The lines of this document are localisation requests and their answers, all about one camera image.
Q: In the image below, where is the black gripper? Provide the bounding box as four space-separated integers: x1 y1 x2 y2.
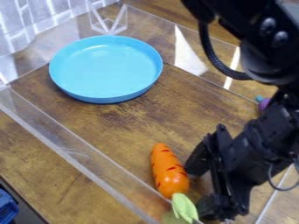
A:
182 116 299 222

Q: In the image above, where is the orange toy carrot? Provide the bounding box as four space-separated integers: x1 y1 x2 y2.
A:
150 143 198 224

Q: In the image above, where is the blue plastic plate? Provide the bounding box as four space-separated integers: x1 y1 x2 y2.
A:
49 36 164 104

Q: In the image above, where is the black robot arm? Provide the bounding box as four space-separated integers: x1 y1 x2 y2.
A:
181 0 299 221

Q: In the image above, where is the blue object at corner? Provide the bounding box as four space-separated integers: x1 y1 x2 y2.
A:
0 189 18 224

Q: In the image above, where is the clear acrylic enclosure wall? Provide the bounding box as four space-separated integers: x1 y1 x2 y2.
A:
0 3 257 224

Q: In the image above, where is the purple toy eggplant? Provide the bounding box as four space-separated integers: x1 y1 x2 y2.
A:
256 95 270 111

